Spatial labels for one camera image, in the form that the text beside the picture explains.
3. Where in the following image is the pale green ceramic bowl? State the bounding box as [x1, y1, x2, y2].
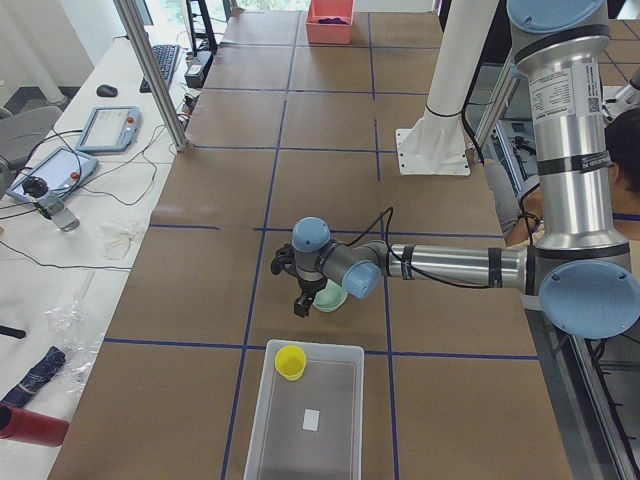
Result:
[313, 279, 348, 313]

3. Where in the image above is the clear water bottle black cap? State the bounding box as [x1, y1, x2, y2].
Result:
[22, 176, 80, 232]

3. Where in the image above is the crumpled clear plastic wrap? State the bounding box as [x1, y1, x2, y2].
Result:
[45, 299, 106, 396]

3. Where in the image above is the grey metal camera post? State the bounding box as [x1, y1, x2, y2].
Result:
[113, 0, 188, 152]

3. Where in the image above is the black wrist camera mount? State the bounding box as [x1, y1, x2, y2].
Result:
[270, 243, 296, 276]

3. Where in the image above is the yellow plastic cup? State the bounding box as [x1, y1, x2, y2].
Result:
[274, 344, 307, 381]

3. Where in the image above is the black equipment box with label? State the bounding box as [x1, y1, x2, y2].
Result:
[184, 51, 214, 89]

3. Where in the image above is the seated person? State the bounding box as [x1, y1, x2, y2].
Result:
[484, 109, 639, 249]

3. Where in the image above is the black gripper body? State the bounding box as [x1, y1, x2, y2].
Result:
[297, 278, 327, 303]

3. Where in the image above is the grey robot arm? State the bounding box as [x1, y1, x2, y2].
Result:
[278, 1, 639, 339]

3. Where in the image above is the folded dark blue umbrella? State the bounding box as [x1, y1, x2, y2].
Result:
[1, 346, 66, 408]

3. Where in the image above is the crumpled white tissue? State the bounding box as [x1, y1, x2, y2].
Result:
[100, 220, 145, 260]

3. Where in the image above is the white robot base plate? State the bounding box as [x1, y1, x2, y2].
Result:
[396, 0, 499, 176]

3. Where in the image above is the pink plastic bin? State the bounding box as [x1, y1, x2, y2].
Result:
[305, 0, 354, 45]

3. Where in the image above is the red metal bottle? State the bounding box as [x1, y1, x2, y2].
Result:
[1, 404, 70, 447]

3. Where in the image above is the black computer keyboard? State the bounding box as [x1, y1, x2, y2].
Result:
[151, 44, 181, 86]

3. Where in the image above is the purple cloth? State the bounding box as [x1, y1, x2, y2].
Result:
[317, 17, 350, 25]

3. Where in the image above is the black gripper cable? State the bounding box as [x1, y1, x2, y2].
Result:
[344, 206, 501, 289]

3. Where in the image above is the blue grey teach pendant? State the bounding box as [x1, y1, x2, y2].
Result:
[6, 147, 99, 203]
[76, 106, 142, 154]

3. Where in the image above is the translucent white plastic box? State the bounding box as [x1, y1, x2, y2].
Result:
[244, 339, 364, 479]

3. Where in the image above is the black computer mouse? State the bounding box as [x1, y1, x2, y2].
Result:
[96, 84, 119, 98]

